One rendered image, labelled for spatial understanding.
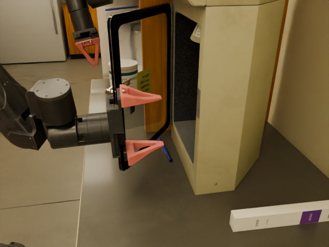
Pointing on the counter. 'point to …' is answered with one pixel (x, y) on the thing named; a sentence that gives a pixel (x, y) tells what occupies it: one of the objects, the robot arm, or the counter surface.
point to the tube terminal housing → (230, 88)
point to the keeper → (198, 102)
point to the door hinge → (172, 61)
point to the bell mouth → (196, 34)
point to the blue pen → (166, 151)
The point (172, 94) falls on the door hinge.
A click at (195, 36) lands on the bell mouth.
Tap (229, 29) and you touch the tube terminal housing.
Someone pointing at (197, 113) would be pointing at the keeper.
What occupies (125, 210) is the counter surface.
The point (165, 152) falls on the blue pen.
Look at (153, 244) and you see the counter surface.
